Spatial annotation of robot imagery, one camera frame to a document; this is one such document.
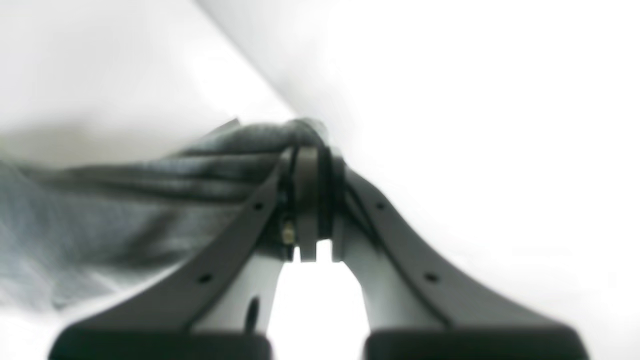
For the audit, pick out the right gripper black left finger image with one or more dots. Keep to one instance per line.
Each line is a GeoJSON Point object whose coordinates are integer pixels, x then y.
{"type": "Point", "coordinates": [218, 305]}

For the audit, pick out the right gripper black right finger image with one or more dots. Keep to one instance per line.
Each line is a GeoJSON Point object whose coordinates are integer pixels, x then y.
{"type": "Point", "coordinates": [418, 305]}

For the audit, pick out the grey T-shirt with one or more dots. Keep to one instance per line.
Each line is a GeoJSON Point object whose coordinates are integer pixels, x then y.
{"type": "Point", "coordinates": [72, 235]}

